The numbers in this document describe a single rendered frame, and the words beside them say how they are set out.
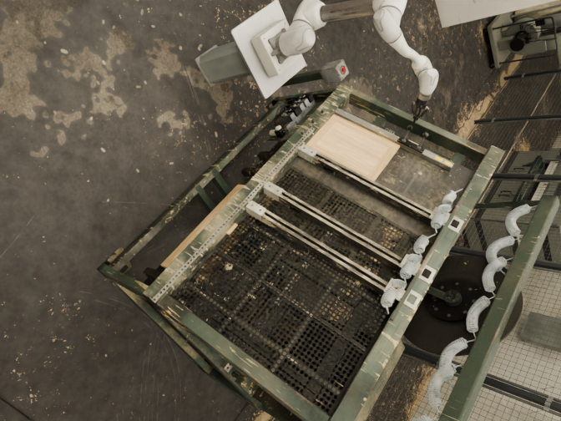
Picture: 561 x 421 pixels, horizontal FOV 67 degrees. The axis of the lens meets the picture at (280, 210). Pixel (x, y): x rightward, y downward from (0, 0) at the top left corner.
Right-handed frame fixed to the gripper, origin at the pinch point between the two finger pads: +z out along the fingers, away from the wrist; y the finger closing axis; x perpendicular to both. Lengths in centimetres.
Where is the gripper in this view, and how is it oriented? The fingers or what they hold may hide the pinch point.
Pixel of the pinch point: (415, 119)
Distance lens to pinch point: 325.7
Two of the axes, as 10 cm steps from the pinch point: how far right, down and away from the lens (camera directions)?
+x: -5.8, 6.8, -4.5
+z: 0.0, 5.5, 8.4
